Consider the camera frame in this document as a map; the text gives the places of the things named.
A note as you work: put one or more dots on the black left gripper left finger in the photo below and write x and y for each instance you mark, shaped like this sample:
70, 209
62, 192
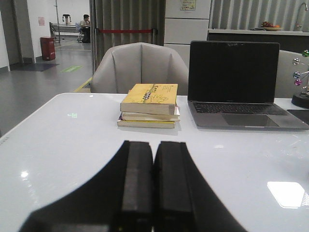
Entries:
116, 199

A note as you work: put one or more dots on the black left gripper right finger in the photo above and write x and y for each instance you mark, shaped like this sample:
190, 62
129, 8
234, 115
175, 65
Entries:
183, 200

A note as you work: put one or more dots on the yellow bottom book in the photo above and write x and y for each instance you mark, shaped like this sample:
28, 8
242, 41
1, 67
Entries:
146, 124

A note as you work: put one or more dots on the white middle book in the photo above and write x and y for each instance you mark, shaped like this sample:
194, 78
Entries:
151, 117

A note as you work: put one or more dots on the grey open laptop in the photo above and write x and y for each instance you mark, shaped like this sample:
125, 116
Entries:
231, 85

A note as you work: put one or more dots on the grey armchair left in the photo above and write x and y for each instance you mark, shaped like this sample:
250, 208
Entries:
124, 66

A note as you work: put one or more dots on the ferris wheel desk toy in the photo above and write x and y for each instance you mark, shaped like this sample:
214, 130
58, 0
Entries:
301, 99

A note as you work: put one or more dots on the red barrier belt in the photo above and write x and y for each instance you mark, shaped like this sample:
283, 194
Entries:
127, 31

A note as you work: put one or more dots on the red bin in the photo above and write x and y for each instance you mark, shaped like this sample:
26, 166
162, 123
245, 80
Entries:
47, 48

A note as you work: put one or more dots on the white cabinet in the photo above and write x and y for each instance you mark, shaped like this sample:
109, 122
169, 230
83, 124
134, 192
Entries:
186, 21

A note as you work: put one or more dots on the seated person in background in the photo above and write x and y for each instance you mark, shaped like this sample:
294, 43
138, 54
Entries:
85, 28

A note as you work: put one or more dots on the fruit bowl on counter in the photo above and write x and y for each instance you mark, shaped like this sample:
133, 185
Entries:
270, 26

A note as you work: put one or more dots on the chrome faucet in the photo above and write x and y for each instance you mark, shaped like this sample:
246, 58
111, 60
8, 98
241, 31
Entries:
301, 13

